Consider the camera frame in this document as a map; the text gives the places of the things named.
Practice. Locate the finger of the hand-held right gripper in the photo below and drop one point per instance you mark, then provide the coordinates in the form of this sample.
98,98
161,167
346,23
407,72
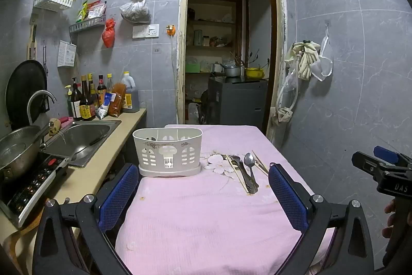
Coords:
367,164
386,154

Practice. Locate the beige kitchen counter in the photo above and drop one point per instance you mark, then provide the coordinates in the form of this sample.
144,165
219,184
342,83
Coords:
106,155

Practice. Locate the cream door frame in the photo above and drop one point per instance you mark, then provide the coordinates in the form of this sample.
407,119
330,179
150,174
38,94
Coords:
181,36

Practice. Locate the beige rag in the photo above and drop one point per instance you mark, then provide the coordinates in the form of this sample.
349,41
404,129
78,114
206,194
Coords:
282,115

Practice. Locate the large dark liquid jug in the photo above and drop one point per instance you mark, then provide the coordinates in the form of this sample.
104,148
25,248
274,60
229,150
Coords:
130,94

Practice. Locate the stainless steel sink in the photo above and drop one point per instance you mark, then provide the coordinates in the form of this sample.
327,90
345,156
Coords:
80,136

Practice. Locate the dark bottle black cap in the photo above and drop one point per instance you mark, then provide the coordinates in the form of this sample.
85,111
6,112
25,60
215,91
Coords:
101,88

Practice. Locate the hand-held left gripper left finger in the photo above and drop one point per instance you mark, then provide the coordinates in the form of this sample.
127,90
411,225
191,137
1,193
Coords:
119,194

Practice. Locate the tan loofah sponge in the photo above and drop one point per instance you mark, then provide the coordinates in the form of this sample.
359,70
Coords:
55,126

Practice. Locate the white perforated wall box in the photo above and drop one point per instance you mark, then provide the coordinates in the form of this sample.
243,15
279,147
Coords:
67,54

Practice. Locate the dark grey cabinet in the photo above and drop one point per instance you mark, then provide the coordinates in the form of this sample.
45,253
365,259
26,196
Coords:
238,101

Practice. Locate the green pump bottle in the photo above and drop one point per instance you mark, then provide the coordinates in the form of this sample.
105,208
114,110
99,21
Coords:
68,101

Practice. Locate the black utensil in sink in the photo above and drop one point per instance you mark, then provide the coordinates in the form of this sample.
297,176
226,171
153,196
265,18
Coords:
97,139

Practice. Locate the wooden hanging utensil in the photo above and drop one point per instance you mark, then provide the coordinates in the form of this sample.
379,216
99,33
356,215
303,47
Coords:
32,36

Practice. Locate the white plastic utensil basket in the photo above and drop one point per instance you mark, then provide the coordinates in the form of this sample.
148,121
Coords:
167,151

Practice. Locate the metal spoon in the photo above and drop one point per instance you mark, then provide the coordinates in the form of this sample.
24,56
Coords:
250,162

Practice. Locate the blue and white packet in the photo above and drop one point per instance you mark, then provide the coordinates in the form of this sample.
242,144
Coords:
104,107

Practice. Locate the pink tablecloth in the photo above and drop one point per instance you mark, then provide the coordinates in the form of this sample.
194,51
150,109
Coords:
206,217

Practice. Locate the grey wall shelf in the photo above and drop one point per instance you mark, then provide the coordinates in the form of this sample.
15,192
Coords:
87,25

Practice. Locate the metal wok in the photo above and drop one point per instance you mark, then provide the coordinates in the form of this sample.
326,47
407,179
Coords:
22,149

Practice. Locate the clear bottle yellow cap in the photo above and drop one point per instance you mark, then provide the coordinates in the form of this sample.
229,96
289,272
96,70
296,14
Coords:
109,85

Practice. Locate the chrome faucet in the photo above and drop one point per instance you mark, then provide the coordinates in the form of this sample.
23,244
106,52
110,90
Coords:
35,97

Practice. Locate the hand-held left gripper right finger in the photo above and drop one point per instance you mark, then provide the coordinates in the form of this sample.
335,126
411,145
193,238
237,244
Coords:
286,197

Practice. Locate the metal hanging utensil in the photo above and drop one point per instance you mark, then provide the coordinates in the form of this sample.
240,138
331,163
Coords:
44,57

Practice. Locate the black round pan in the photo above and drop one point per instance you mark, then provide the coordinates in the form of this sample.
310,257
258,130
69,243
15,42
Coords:
24,91

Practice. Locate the wooden shelf unit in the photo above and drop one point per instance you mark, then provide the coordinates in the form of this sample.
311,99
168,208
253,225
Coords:
212,23

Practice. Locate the red plastic bag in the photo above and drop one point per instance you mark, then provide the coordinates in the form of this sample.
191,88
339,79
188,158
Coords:
108,35

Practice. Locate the clear plastic bag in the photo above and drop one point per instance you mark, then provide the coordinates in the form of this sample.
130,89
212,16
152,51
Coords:
135,9

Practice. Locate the metal cooking pot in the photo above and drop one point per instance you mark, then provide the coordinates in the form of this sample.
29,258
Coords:
232,71

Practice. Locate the dark bottle yellow cap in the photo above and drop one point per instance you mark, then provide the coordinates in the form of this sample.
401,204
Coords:
93,91

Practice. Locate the row of snack packets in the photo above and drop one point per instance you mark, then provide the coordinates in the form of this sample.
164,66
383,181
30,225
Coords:
91,10

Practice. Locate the pink soap dish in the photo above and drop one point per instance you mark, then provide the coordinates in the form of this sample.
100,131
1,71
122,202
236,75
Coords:
66,122

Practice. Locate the orange noodle packet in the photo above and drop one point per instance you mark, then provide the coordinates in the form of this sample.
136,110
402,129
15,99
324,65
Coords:
117,101

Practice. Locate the dark pump bottle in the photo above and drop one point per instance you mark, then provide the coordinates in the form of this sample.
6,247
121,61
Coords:
76,104

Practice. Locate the induction cooker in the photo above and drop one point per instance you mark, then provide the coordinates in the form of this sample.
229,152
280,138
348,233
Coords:
35,184

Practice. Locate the person's right hand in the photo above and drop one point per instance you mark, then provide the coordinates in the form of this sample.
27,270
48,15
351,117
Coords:
390,209

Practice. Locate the cream rubber gloves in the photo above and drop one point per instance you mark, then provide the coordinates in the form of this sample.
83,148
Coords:
304,59

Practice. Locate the orange wall hook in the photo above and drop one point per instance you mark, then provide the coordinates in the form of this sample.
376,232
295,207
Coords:
170,30

